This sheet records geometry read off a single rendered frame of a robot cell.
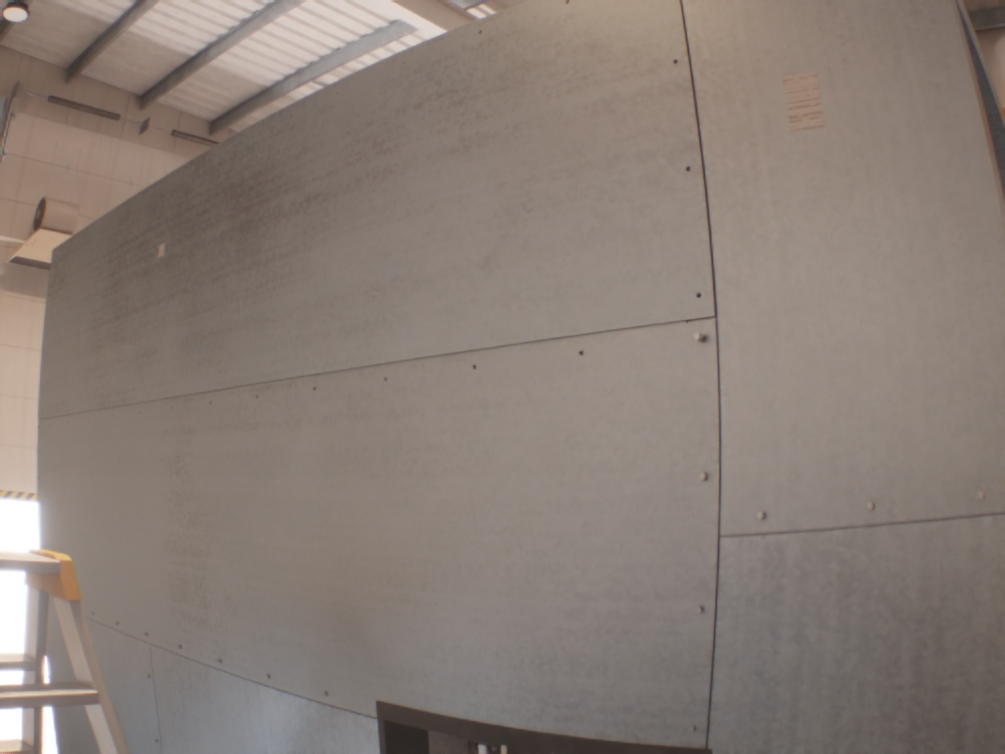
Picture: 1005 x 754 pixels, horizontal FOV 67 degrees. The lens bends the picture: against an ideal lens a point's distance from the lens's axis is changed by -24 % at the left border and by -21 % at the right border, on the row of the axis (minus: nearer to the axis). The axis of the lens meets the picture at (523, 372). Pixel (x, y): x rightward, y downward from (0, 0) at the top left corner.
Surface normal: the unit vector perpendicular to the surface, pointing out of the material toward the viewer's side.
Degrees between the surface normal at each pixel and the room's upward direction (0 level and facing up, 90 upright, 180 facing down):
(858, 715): 90
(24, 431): 90
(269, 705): 90
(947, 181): 90
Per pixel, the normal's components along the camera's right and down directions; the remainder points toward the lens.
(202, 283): -0.61, -0.12
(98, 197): 0.79, -0.10
